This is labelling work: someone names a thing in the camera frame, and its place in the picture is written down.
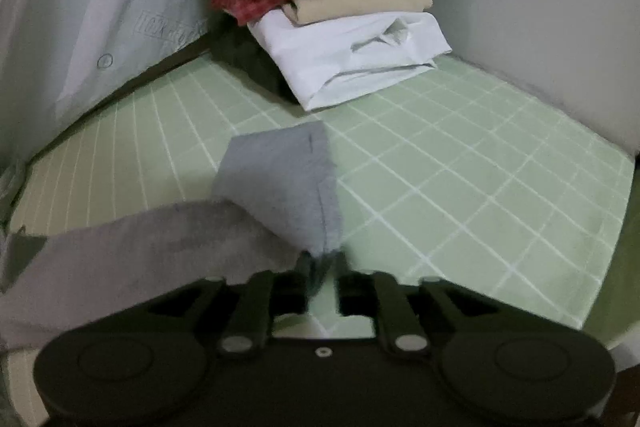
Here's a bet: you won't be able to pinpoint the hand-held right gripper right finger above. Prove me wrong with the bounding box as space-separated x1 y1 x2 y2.
334 252 506 359

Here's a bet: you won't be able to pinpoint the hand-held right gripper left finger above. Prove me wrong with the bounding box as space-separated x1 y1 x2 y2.
125 252 309 359

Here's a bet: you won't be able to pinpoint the grey pants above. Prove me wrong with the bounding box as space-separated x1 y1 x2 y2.
0 123 346 348

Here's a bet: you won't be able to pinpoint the folded white shirt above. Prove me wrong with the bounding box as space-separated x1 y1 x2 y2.
247 9 453 112

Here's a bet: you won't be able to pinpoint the dark cloth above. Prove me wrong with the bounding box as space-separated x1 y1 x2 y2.
210 24 301 105

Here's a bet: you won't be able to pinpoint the folded beige garment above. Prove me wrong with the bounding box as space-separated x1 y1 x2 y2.
282 0 433 24

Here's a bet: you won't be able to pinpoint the carrot print quilt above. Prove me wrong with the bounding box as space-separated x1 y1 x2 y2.
0 0 216 158

